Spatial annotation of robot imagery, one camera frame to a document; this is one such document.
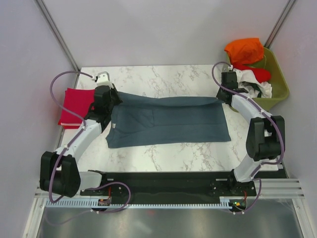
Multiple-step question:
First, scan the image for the red t shirt stack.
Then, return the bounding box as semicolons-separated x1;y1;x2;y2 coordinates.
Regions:
58;88;95;129

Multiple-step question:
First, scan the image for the blue grey t shirt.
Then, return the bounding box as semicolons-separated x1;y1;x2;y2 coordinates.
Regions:
106;92;231;149

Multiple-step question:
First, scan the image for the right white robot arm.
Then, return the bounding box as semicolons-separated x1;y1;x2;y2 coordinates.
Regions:
216;71;285;195

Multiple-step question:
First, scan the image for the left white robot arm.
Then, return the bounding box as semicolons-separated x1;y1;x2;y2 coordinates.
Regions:
40;85;122;197

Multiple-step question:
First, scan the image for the white green crumpled t shirt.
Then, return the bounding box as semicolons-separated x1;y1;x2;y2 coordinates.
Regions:
233;68;272;98

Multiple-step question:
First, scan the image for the orange t shirt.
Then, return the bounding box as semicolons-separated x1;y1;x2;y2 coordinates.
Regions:
224;38;264;64

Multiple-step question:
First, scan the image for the red t shirt in basket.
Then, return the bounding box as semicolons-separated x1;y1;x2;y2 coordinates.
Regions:
234;64;271;83

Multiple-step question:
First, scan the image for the green plastic basket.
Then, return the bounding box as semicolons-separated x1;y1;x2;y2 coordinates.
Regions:
226;48;289;111

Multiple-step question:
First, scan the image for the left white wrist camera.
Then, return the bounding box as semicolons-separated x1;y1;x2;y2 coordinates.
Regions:
95;71;112;87

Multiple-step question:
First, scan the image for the right aluminium frame post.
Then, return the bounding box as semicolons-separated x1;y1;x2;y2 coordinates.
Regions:
264;0;297;49

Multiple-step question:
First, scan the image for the aluminium frame post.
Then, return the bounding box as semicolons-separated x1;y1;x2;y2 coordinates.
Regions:
264;0;297;49
33;0;81;75

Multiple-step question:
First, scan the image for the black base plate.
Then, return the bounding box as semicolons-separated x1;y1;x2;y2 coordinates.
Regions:
80;172;257;205

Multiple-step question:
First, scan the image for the aluminium rail profile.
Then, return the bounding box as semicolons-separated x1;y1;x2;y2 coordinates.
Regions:
33;178;306;198

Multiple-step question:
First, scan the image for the left aluminium frame post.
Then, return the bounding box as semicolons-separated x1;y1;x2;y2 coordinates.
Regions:
33;0;81;75

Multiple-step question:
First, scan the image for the white slotted cable duct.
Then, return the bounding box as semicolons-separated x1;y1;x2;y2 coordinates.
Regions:
44;196;247;209

